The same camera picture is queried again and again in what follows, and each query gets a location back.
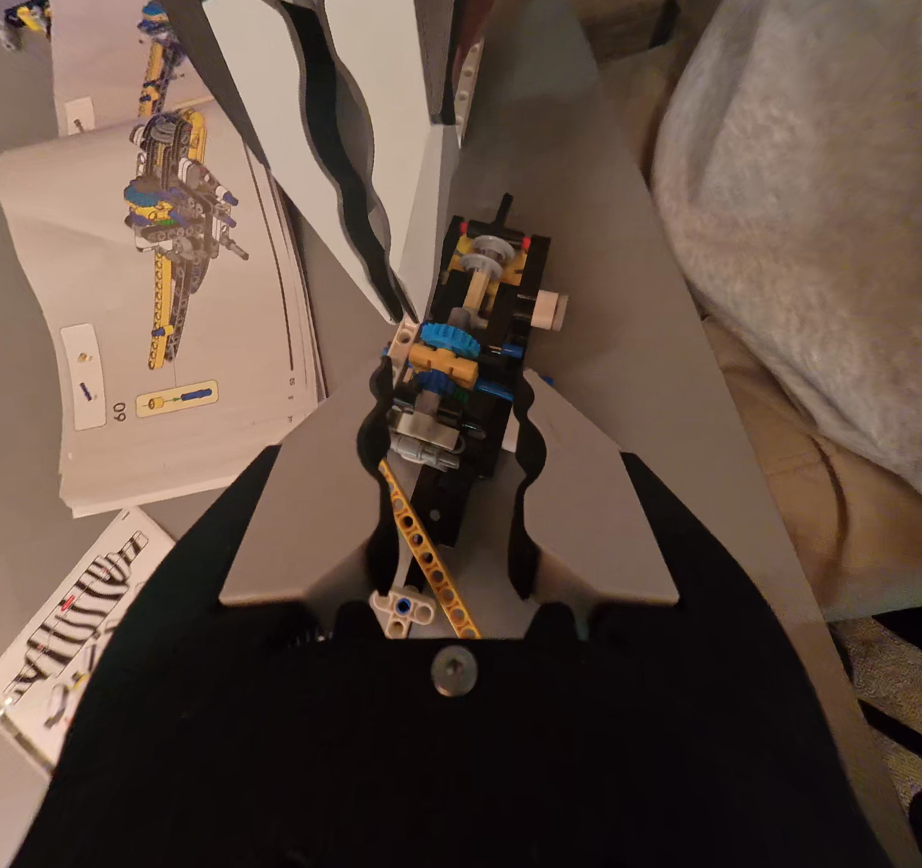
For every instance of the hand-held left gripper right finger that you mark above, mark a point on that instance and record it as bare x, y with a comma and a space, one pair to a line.
590, 522

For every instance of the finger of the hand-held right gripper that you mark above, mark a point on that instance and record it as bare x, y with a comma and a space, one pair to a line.
274, 90
389, 32

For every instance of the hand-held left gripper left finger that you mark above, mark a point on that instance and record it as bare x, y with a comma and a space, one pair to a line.
302, 522

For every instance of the black yellow lego assembly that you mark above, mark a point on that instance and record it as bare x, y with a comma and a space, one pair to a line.
504, 313

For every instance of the scattered loose lego pieces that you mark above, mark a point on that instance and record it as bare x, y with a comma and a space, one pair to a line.
25, 21

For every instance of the lego instruction booklet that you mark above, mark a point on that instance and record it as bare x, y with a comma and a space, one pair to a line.
93, 291

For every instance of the tan cloth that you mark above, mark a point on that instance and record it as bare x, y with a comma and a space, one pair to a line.
814, 522

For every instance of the zebra striped sticker sheet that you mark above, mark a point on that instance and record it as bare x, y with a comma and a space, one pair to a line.
65, 630

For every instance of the black white patterned cloth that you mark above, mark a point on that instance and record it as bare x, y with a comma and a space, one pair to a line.
886, 688

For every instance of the grey fleece cloth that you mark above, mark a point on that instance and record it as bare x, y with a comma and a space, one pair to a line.
807, 198

